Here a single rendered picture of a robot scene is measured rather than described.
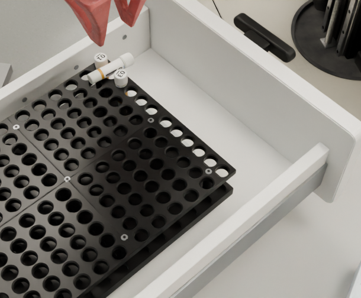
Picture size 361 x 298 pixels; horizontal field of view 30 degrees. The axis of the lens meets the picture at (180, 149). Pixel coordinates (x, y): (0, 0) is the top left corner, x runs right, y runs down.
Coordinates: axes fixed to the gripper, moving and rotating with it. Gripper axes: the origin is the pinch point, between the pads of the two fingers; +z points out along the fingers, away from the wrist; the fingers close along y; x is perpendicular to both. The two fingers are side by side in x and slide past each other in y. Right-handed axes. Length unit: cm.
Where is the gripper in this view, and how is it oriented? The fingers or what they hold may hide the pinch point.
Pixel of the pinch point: (111, 25)
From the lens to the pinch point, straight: 56.6
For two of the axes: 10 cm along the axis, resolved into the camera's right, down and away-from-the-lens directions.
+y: 7.4, -5.5, 3.9
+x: -6.7, -5.8, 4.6
